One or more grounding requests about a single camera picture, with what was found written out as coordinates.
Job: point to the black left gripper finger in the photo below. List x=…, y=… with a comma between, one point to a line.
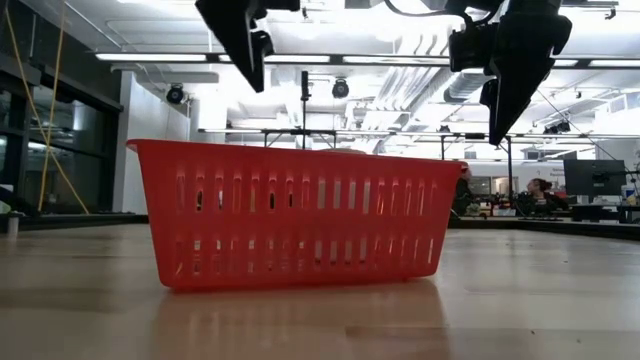
x=235, y=30
x=266, y=44

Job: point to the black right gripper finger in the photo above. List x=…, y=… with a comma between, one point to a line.
x=530, y=50
x=487, y=97

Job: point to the red slotted plastic basket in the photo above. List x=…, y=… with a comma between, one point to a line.
x=300, y=226

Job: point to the black vertical pole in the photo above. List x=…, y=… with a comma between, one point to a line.
x=304, y=110

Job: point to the black track light cluster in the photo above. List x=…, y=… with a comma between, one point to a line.
x=557, y=128

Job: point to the round black ceiling spotlight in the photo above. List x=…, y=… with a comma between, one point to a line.
x=175, y=94
x=340, y=89

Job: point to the person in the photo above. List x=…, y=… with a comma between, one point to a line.
x=542, y=197
x=462, y=195

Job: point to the black computer monitor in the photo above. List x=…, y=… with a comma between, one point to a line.
x=594, y=177

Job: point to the dark office desk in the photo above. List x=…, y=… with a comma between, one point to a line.
x=600, y=212

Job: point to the silver ventilation duct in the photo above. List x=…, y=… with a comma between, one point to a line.
x=462, y=87

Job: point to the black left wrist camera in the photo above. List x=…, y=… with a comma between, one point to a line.
x=280, y=4

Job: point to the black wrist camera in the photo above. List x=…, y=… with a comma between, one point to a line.
x=472, y=47
x=280, y=4

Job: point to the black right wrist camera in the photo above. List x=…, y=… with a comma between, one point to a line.
x=472, y=47

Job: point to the small white post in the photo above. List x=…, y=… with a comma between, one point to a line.
x=12, y=225

